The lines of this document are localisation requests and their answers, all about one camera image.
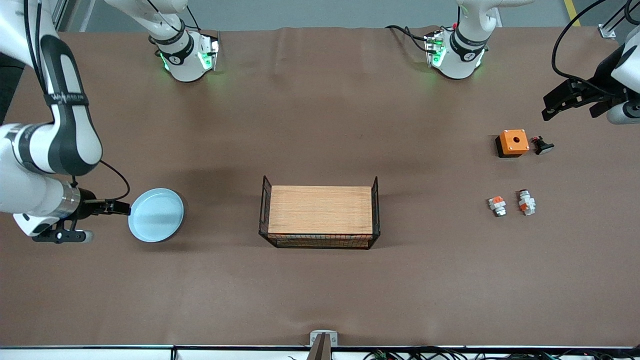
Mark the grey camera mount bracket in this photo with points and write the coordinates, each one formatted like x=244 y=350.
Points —
x=323 y=345

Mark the white table edge rail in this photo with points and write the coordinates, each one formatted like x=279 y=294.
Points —
x=75 y=354

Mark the small white orange contact block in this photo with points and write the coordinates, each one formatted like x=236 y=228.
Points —
x=497 y=205

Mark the orange button enclosure box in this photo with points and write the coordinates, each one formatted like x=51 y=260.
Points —
x=510 y=145

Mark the light blue plate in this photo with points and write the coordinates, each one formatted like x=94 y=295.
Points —
x=155 y=217

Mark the aluminium frame profile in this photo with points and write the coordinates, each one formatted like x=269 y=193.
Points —
x=607 y=31

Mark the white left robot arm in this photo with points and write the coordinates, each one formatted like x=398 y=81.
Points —
x=462 y=60

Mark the black push button head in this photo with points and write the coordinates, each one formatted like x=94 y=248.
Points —
x=542 y=146

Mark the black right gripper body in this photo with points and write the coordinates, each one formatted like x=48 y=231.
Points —
x=88 y=207

